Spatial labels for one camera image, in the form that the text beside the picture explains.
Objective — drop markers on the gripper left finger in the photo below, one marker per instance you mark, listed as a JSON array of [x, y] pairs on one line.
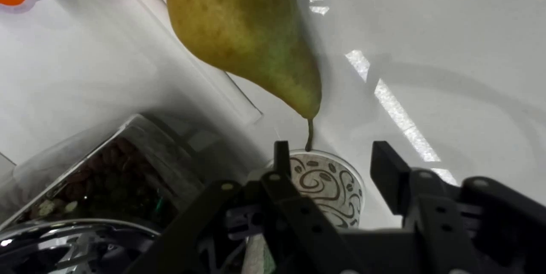
[[294, 214]]

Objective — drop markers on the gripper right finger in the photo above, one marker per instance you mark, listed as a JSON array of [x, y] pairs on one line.
[[431, 205]]

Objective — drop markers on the green yellow pear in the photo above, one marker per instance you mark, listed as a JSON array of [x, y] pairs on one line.
[[243, 30]]

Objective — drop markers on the patterned paper cup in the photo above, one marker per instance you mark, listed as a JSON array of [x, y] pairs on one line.
[[330, 188]]

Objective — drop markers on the clear jar of nuts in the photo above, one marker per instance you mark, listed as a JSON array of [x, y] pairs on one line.
[[106, 176]]

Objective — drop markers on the shiny chrome jar lid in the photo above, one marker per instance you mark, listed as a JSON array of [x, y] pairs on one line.
[[64, 248]]

